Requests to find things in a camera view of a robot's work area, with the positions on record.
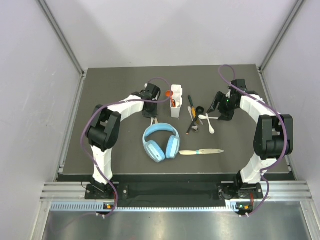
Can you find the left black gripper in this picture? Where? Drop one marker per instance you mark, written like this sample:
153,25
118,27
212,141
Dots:
152,114

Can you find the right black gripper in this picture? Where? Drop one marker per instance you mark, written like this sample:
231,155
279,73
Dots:
220,97

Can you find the orange plastic spoon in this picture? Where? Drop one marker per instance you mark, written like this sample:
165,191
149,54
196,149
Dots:
169,94

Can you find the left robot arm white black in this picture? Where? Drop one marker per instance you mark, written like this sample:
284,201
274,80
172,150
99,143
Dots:
103,133

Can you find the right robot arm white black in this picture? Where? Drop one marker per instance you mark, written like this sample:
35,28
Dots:
273,137

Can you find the white spoon horizontal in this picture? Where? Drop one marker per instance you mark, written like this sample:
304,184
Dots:
204,117

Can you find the black ladle spoon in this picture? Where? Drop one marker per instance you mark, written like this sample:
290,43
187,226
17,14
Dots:
199,111

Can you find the white spoon vertical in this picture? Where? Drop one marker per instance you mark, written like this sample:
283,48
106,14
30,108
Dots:
211,129

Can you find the white compartment utensil container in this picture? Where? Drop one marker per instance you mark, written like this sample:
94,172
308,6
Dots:
177,96

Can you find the blue over-ear headphones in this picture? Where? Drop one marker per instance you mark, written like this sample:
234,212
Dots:
161,141

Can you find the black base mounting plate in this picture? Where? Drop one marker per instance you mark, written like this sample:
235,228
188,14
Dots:
152,192

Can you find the knife with beige handle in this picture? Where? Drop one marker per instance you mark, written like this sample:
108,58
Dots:
207,151

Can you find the aluminium frame rail front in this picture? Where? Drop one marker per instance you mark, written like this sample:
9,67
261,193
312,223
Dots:
70,196

